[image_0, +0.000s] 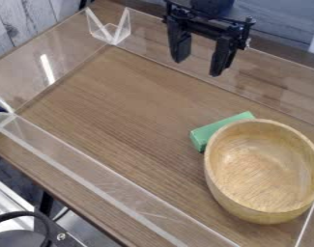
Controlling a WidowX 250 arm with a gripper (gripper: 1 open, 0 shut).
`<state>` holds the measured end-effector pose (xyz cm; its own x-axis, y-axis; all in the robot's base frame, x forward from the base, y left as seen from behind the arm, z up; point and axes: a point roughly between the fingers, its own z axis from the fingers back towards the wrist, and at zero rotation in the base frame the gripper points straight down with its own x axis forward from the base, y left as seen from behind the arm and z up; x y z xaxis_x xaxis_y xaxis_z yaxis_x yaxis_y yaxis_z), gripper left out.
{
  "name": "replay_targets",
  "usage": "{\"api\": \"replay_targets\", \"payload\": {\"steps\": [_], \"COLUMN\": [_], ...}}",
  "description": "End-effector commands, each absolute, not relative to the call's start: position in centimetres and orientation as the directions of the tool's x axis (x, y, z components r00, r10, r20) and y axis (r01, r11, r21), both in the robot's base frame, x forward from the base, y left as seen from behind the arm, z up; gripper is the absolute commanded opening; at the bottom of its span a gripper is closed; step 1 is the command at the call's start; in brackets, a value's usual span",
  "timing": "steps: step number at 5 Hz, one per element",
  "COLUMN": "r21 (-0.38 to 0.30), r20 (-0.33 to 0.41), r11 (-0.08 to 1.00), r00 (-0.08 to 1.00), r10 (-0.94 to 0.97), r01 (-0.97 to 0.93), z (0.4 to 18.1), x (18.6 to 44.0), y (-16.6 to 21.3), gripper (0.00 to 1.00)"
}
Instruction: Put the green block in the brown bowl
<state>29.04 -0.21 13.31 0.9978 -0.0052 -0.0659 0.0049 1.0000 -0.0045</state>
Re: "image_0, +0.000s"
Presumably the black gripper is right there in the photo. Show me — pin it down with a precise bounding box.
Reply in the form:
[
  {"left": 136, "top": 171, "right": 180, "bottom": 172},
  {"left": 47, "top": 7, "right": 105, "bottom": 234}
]
[{"left": 164, "top": 0, "right": 256, "bottom": 77}]

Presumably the green rectangular block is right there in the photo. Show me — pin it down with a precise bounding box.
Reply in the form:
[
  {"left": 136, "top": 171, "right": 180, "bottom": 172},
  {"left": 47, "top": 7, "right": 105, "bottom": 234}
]
[{"left": 191, "top": 111, "right": 255, "bottom": 152}]

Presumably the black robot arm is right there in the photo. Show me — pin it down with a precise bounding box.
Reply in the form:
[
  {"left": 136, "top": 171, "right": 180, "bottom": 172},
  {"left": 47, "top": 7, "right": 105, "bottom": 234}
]
[{"left": 163, "top": 0, "right": 256, "bottom": 77}]

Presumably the brown wooden bowl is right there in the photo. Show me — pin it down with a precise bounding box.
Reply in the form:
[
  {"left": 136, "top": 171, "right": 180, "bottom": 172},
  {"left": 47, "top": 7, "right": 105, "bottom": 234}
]
[{"left": 204, "top": 119, "right": 314, "bottom": 225}]

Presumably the black table leg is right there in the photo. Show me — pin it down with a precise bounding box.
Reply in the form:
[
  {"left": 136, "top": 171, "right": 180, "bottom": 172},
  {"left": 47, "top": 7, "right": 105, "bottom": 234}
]
[{"left": 39, "top": 192, "right": 54, "bottom": 216}]

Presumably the clear acrylic corner bracket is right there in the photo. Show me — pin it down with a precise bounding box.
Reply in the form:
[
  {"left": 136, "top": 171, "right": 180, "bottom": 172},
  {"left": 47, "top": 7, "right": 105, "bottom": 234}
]
[{"left": 86, "top": 8, "right": 130, "bottom": 45}]

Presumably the clear acrylic front wall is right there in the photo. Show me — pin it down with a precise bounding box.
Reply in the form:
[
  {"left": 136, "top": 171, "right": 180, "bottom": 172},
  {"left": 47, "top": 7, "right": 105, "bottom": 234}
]
[{"left": 0, "top": 93, "right": 242, "bottom": 247}]

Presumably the black cable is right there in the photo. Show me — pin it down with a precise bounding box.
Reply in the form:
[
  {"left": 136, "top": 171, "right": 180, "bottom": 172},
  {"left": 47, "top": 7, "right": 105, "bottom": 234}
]
[{"left": 0, "top": 210, "right": 55, "bottom": 247}]

